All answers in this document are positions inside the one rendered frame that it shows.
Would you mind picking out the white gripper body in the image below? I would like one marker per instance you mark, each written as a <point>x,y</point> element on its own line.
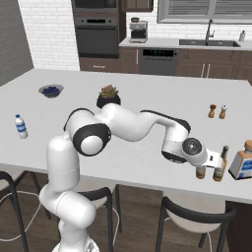
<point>213,160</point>

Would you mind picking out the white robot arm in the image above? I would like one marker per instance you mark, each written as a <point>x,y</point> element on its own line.
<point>62,170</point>

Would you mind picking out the tall amber glass bottle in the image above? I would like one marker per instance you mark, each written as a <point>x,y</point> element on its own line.
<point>223,154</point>

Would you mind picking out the short amber glass bottle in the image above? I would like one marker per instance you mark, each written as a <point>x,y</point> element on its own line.
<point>201,173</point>

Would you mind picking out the brown wooden pepper mill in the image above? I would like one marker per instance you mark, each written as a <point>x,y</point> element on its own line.
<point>212,112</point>

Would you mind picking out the brown white-topped salt shaker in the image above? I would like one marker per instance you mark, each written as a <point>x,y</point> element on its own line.
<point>223,113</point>

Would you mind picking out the black stool with pale seat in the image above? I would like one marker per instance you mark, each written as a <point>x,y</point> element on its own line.
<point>193,215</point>
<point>98,194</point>
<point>12,193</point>

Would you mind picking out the dark brown island side panel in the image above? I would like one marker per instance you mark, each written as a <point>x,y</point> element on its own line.
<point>241,229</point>

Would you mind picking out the dark brown base cupboards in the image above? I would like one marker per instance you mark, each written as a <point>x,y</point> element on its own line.
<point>213,65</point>
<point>128,60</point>

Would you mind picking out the dark grey dishwasher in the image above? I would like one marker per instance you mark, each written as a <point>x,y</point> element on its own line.
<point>158,62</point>

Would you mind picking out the dark sink basin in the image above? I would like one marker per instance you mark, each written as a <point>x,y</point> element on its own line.
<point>210,43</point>

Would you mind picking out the succulent in black pot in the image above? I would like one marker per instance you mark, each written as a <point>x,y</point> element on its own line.
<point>108,93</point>

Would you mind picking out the grey soap dispenser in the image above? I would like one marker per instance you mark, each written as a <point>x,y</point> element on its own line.
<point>242,36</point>

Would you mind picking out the dark tap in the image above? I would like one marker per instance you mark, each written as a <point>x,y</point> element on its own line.
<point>209,31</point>

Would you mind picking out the dark brown oven drawer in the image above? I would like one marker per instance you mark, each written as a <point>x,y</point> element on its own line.
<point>98,64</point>

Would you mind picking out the silver coffee machine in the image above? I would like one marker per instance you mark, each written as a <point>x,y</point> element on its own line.
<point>138,31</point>

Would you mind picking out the window with grey blinds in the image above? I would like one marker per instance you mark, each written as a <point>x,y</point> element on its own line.
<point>203,10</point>

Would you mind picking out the grey bowl of blueberries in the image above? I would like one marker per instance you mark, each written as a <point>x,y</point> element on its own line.
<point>50,91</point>

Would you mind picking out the clear plastic water bottle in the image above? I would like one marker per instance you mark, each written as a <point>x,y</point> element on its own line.
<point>21,127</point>

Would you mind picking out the black microwave oven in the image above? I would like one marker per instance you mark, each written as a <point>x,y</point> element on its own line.
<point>95,5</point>

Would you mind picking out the black wall oven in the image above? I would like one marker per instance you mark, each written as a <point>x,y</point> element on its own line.
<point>96,37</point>

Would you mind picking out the dark brown wall cupboard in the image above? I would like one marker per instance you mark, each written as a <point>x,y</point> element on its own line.
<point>136,5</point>

